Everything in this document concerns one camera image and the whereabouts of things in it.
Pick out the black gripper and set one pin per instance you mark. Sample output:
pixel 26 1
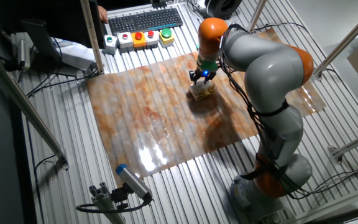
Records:
pixel 201 74

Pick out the white paper napkin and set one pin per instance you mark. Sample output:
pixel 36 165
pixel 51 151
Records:
pixel 194 88

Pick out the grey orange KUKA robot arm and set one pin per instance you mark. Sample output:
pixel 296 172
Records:
pixel 272 71

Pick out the person's hand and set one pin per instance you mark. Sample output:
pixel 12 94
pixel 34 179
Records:
pixel 103 15

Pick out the green button yellow box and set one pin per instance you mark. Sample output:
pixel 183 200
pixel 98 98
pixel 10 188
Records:
pixel 166 36

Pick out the marble pattern table mat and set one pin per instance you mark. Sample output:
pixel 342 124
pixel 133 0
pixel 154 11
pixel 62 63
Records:
pixel 135 109

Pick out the red button orange box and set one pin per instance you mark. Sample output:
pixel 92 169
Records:
pixel 139 40

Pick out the black computer keyboard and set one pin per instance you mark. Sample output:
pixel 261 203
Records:
pixel 145 21

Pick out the small red button white box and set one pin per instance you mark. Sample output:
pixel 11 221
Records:
pixel 125 40

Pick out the small green button grey box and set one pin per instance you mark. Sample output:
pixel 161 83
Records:
pixel 110 43

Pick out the white paper sheet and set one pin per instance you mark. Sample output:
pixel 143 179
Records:
pixel 73 49

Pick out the short aluminium profile stand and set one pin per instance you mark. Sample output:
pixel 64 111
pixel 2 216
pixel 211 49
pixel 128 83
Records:
pixel 104 202

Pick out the black monitor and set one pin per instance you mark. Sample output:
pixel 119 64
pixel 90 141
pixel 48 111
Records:
pixel 57 18

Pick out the long diagonal aluminium beam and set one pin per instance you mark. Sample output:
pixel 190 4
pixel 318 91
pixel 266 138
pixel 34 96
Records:
pixel 26 109

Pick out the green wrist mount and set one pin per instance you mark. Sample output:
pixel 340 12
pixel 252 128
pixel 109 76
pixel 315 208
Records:
pixel 209 66

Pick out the round metal post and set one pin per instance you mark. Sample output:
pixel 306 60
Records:
pixel 256 15

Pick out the slanted aluminium frame post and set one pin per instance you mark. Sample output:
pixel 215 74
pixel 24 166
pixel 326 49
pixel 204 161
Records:
pixel 91 34

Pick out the silver camera blue cap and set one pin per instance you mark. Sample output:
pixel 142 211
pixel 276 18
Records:
pixel 134 182

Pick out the long aluminium frame bar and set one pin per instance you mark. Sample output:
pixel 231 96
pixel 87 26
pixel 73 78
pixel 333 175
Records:
pixel 343 42

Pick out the short aluminium frame bar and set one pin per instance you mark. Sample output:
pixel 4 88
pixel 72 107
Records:
pixel 356 143

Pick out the small silver camera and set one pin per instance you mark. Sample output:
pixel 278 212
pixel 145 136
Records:
pixel 23 54

